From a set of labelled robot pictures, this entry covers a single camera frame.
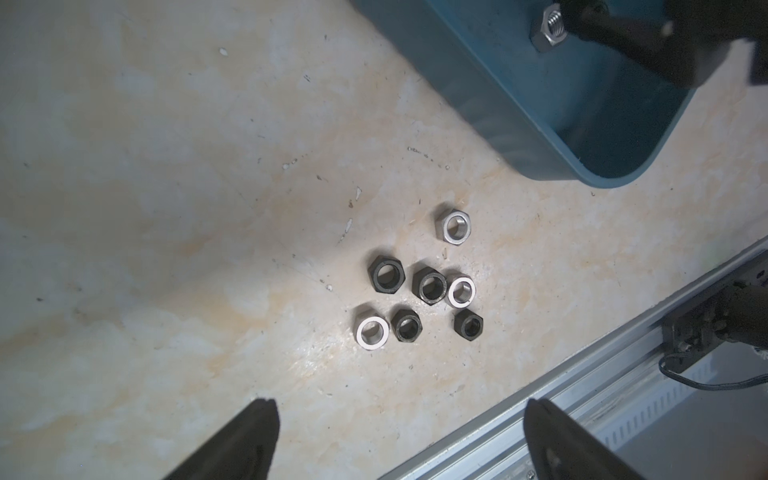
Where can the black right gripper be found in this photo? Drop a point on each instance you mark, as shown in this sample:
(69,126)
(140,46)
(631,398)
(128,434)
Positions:
(700,38)

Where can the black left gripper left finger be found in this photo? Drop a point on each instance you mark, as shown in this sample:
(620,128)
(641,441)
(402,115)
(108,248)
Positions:
(242,449)

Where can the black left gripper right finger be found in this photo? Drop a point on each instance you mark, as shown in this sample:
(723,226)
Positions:
(560,448)

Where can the teal plastic storage box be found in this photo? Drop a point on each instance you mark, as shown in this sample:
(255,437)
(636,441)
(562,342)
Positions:
(579,111)

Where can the silver hex nut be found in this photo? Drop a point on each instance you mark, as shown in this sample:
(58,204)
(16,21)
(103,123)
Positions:
(453,227)
(371,332)
(461,291)
(548,29)

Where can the black hex nut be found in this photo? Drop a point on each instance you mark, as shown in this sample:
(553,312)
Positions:
(468,324)
(429,285)
(387,274)
(407,325)

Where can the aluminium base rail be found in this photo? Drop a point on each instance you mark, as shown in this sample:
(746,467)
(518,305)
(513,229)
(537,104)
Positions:
(614,386)

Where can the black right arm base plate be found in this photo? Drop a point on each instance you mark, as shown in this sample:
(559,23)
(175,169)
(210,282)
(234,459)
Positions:
(690,331)

